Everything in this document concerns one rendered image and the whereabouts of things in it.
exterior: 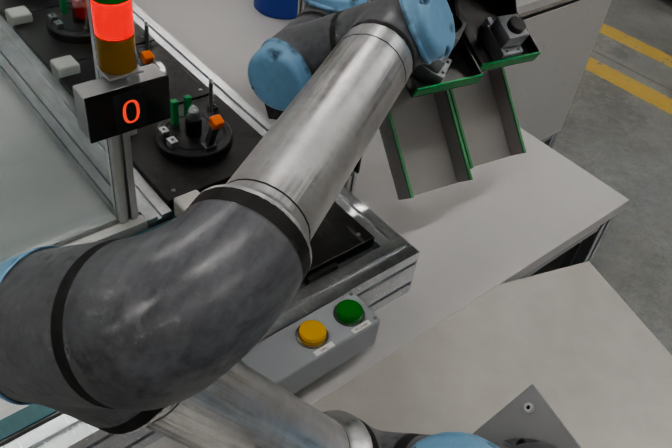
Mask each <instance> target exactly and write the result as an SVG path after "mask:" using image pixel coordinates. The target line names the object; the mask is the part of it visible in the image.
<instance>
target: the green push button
mask: <svg viewBox="0 0 672 448"><path fill-rule="evenodd" d="M362 315H363V308H362V306H361V305H360V304H359V303H358V302H357V301H354V300H350V299H347V300H343V301H341V302H339V303H338V305H337V307H336V316H337V318H338V319H339V320H340V321H342V322H344V323H347V324H354V323H357V322H359V321H360V320H361V318H362Z"/></svg>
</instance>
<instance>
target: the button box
mask: <svg viewBox="0 0 672 448"><path fill-rule="evenodd" d="M347 299H350V300H354V301H357V302H358V303H359V304H360V305H361V306H362V308H363V315H362V318H361V320H360V321H359V322H357V323H354V324H347V323H344V322H342V321H340V320H339V319H338V318H337V316H336V307H337V305H338V303H339V302H341V301H343V300H347ZM308 320H315V321H319V322H320V323H322V324H323V325H324V326H325V328H326V338H325V340H324V342H323V343H321V344H320V345H317V346H309V345H306V344H304V343H303V342H301V340H300V339H299V336H298V331H299V327H300V325H301V324H302V323H303V322H305V321H308ZM379 324H380V318H379V317H378V316H377V315H376V314H375V313H374V312H373V311H372V310H371V309H370V308H369V307H368V306H367V305H366V304H365V303H364V302H363V301H362V300H361V299H359V298H358V297H357V296H356V295H355V294H354V293H353V292H352V291H350V292H348V293H346V294H345V295H343V296H341V297H339V298H337V299H336V300H334V301H332V302H330V303H328V304H327V305H325V306H323V307H321V308H319V309H318V310H316V311H314V312H312V313H310V314H309V315H307V316H305V317H303V318H301V319H300V320H298V321H296V322H294V323H292V324H291V325H289V326H287V327H285V328H283V329H282V330H280V331H278V332H276V333H274V334H273V335H271V336H269V337H267V338H265V339H264V340H262V341H260V342H258V343H257V344H256V345H255V346H254V347H253V348H252V349H251V350H250V351H249V352H248V353H247V354H246V355H245V356H244V357H243V358H242V359H241V360H240V361H242V362H243V363H245V364H246V365H248V366H249V367H251V368H253V369H254V370H256V371H257V372H259V373H261V374H262V375H264V376H265V377H267V378H268V379H270V380H272V381H273V382H275V383H276V384H278V385H279V386H281V387H283V388H284V389H286V390H287V391H289V392H291V393H292V394H294V393H296V392H297V391H299V390H301V389H302V388H304V387H305V386H307V385H309V384H310V383H312V382H313V381H315V380H317V379H318V378H320V377H321V376H323V375H325V374H326V373H328V372H329V371H331V370H333V369H334V368H336V367H338V366H339V365H341V364H342V363H344V362H346V361H347V360H349V359H350V358H352V357H354V356H355V355H357V354H358V353H360V352H362V351H363V350H365V349H366V348H368V347H370V346H371V345H373V344H374V343H375V340H376V336H377V332H378V328H379Z"/></svg>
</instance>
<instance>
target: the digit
mask: <svg viewBox="0 0 672 448"><path fill-rule="evenodd" d="M112 101H113V109H114V118H115V126H116V133H117V132H121V131H124V130H127V129H130V128H133V127H136V126H139V125H142V124H145V123H148V116H147V103H146V91H145V87H142V88H138V89H135V90H132V91H128V92H125V93H121V94H118V95H114V96H112Z"/></svg>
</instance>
